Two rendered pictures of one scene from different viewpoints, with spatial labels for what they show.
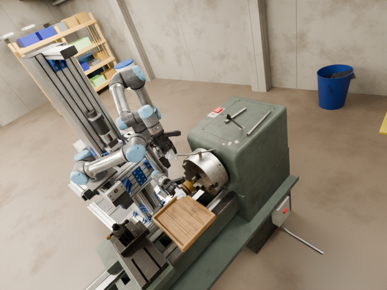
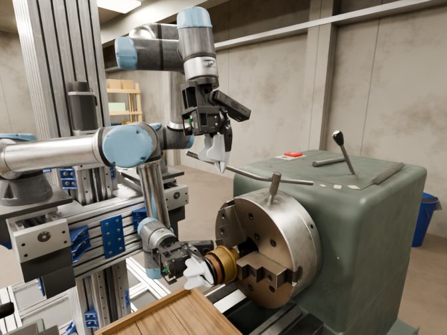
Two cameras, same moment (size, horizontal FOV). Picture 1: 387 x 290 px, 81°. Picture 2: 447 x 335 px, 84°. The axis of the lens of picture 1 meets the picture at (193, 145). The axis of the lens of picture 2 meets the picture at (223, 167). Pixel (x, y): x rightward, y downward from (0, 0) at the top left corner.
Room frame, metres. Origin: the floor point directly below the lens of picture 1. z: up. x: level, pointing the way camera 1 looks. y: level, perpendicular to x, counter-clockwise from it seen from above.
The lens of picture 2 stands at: (0.49, 0.21, 1.49)
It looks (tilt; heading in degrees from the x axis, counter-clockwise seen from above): 15 degrees down; 351
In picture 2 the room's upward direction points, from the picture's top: straight up
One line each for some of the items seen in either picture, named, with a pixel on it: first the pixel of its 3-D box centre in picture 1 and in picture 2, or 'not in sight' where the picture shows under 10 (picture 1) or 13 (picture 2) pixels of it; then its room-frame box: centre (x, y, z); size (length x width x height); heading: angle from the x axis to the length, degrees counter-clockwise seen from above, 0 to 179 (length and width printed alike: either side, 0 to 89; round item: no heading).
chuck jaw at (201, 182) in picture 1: (205, 185); (266, 270); (1.01, 0.02, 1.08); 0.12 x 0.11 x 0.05; 30
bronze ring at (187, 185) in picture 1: (188, 187); (220, 265); (1.05, 0.13, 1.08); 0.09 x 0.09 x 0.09; 30
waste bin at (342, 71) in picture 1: (334, 87); (410, 216); (2.66, -2.20, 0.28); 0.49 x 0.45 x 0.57; 40
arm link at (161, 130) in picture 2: (137, 121); (151, 137); (1.72, 0.37, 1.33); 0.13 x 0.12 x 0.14; 96
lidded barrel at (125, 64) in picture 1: (129, 75); not in sight; (6.65, 1.02, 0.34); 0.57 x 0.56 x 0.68; 127
